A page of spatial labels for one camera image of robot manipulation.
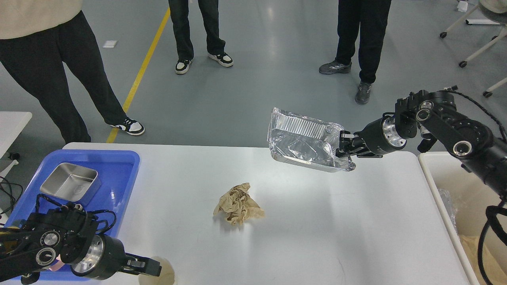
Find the white plastic bin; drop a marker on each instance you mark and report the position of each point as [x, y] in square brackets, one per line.
[462, 199]

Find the person with grey shoes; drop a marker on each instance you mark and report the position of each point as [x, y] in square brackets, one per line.
[367, 21]

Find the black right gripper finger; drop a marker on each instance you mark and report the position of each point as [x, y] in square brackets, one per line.
[348, 150]
[347, 138]

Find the cream paper cup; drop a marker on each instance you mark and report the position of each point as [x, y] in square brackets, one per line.
[167, 274]

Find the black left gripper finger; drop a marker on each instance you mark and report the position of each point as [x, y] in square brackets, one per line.
[141, 262]
[149, 271]

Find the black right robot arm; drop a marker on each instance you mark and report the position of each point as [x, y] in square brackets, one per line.
[435, 115]

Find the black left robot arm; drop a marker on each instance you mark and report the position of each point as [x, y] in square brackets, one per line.
[58, 233]

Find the aluminium foil tray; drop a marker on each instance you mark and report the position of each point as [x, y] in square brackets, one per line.
[307, 142]

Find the brown paper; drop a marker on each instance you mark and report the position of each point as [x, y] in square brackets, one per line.
[237, 205]

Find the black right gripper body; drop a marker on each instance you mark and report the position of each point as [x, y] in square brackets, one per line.
[378, 138]

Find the blue plastic tray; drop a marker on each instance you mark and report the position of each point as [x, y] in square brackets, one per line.
[117, 171]

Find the square stainless steel dish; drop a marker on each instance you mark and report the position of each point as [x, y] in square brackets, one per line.
[73, 183]

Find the white rolling chair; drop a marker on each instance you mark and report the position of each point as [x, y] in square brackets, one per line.
[489, 26]

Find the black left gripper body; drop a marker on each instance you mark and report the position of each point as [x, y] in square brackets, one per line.
[105, 257]

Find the person in beige top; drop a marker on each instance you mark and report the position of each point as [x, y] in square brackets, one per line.
[38, 39]

